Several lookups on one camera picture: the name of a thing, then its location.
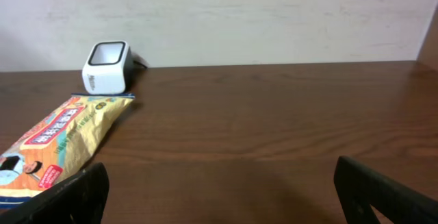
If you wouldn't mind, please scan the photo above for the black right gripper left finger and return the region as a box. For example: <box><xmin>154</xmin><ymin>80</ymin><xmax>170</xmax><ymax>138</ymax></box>
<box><xmin>1</xmin><ymin>163</ymin><xmax>110</xmax><ymax>224</ymax></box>

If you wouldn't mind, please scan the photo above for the yellow snack chip bag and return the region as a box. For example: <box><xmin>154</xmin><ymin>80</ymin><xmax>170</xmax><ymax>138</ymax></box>
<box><xmin>1</xmin><ymin>93</ymin><xmax>135</xmax><ymax>208</ymax></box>

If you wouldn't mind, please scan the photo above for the white barcode scanner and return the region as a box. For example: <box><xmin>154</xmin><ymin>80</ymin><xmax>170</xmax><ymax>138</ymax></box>
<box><xmin>81</xmin><ymin>40</ymin><xmax>133</xmax><ymax>95</ymax></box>

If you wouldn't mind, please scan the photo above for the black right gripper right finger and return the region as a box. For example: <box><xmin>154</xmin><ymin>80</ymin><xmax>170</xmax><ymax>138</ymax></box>
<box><xmin>333</xmin><ymin>156</ymin><xmax>437</xmax><ymax>224</ymax></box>

